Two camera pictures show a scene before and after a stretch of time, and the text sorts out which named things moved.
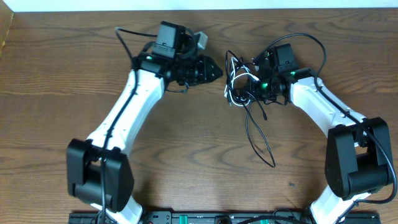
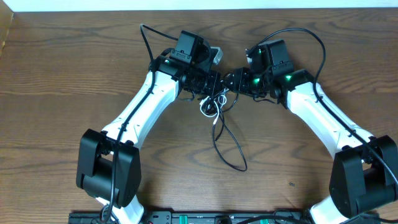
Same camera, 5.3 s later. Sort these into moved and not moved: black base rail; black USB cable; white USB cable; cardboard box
Moved: black USB cable; white USB cable
Not moved: black base rail; cardboard box
